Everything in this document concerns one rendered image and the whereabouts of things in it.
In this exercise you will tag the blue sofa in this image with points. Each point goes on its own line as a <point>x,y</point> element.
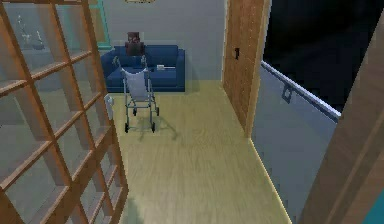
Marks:
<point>166,78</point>

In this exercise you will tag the white remote control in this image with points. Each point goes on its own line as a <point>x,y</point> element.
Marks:
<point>164,67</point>

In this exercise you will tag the grey folding stroller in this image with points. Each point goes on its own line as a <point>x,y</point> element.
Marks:
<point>138,86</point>

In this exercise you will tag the brown wooden room door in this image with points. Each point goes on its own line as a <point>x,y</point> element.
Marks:
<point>241,63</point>

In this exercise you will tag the teal framed window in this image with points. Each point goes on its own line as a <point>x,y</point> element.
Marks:
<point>101,26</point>

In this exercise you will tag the wooden glass-paned room door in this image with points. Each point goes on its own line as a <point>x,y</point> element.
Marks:
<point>83,186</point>

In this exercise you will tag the grey wall socket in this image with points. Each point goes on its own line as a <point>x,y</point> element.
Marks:
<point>287,93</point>

